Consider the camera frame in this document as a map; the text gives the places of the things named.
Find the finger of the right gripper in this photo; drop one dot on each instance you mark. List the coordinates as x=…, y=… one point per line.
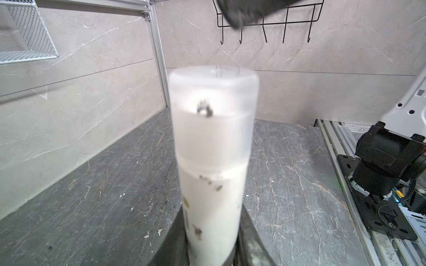
x=239, y=13

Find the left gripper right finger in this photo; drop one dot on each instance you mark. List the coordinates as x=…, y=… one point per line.
x=250, y=250

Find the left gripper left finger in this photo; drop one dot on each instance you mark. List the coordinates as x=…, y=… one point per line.
x=172, y=251

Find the white glue stick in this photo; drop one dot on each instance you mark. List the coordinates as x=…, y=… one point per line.
x=212, y=204

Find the clear glue stick cap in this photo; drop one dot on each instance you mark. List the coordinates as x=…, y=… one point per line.
x=213, y=111

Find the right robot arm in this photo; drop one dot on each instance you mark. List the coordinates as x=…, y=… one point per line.
x=394, y=148

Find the black wire hook rack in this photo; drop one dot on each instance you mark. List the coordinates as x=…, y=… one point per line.
x=316, y=10

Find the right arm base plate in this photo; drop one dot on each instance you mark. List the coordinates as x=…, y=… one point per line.
x=377, y=214

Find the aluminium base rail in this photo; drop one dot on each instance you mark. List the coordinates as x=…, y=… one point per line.
x=380, y=249

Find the white wire mesh basket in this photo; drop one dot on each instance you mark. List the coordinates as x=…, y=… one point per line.
x=24, y=35

